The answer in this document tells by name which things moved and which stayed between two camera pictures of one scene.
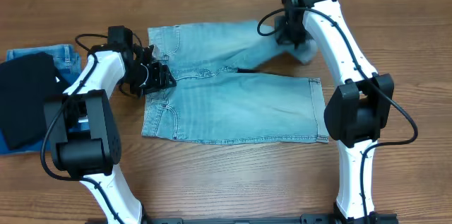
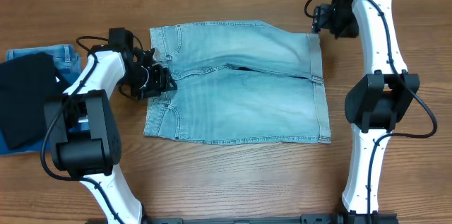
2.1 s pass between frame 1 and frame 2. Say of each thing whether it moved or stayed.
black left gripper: stayed
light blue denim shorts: stayed
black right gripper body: moved
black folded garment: stayed
